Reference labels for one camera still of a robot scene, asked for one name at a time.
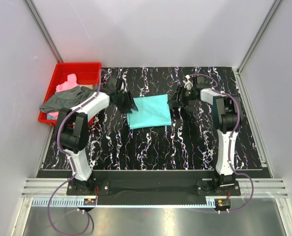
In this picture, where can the white slotted cable duct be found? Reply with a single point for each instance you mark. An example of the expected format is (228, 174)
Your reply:
(87, 203)

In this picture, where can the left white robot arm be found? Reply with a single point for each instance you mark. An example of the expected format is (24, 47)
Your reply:
(72, 135)

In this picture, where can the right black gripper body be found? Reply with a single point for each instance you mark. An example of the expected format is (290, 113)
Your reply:
(186, 96)

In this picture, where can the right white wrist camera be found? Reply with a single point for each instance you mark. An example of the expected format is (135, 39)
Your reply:
(196, 81)

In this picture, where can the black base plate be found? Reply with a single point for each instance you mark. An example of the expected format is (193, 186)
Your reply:
(146, 188)

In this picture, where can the grey t shirt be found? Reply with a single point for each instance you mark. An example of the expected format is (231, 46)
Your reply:
(66, 99)

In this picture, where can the aluminium corner post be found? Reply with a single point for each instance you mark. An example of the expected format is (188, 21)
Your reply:
(261, 31)
(43, 29)

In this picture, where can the right aluminium corner post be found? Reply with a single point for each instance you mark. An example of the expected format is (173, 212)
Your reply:
(261, 31)

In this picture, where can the pink t shirt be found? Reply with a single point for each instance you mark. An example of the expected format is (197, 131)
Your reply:
(69, 84)

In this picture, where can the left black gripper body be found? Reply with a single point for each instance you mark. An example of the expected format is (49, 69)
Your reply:
(124, 101)

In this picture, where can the left aluminium corner post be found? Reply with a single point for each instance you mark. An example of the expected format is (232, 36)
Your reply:
(43, 29)

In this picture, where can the teal t shirt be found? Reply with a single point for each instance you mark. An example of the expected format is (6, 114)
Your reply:
(153, 111)

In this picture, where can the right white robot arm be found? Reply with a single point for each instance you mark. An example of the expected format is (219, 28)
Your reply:
(226, 120)

